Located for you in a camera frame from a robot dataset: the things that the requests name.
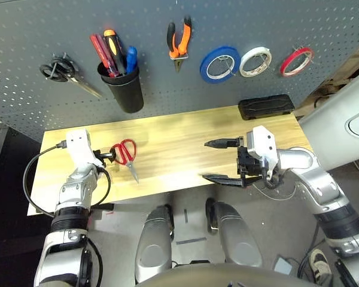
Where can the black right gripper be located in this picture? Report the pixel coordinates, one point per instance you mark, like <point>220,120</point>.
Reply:
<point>246,164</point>

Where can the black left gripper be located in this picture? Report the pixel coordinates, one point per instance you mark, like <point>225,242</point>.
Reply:
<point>103,156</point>

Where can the red tape roll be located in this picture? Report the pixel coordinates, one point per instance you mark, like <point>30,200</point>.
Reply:
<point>283,68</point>

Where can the orange black pliers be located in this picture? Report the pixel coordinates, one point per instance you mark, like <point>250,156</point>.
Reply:
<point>184,39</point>

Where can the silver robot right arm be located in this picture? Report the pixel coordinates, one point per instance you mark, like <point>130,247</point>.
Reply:
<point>314,176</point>

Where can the dark grey pegboard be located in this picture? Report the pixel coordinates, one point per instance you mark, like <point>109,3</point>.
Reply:
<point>257,24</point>

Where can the black tool cup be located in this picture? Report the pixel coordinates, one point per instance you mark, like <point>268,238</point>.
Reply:
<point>128,95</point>

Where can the black floor strip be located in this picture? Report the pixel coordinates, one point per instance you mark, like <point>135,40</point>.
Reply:
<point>185,216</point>

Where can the black tool case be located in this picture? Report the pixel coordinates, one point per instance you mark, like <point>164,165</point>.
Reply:
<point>266,107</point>

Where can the silver robot right leg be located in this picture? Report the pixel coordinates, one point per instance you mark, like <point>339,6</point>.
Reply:
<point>236,233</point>

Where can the silver robot leg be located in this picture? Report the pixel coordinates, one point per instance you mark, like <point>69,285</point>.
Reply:
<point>154,245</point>
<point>236,233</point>

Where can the grey floor tape strip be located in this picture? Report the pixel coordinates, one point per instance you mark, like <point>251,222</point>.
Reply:
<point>191,241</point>

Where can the blue tape roll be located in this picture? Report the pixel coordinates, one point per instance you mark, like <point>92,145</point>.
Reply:
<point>204,70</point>

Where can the white tape roll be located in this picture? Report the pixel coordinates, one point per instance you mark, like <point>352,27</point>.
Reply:
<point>242,67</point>

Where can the metal peg hook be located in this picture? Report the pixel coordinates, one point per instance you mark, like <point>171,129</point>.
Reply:
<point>263,58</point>
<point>296,48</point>
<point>64,56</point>
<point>227,64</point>

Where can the silver robot left leg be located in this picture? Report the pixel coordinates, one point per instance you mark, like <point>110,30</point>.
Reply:
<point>154,245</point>

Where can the orange black screwdriver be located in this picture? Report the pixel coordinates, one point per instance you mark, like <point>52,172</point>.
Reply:
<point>112,45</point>

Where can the grey robot torso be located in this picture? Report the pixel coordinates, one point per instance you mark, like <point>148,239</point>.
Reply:
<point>215,276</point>

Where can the grey floor box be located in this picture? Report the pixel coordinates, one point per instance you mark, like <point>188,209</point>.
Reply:
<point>282,264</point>

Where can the white black sneaker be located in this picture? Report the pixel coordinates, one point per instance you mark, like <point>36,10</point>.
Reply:
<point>320,266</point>

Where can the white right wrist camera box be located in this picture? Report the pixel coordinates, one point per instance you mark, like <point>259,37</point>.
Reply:
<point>263,143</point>

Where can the black table bracket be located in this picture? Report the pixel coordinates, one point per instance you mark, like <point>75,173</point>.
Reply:
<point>103,208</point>

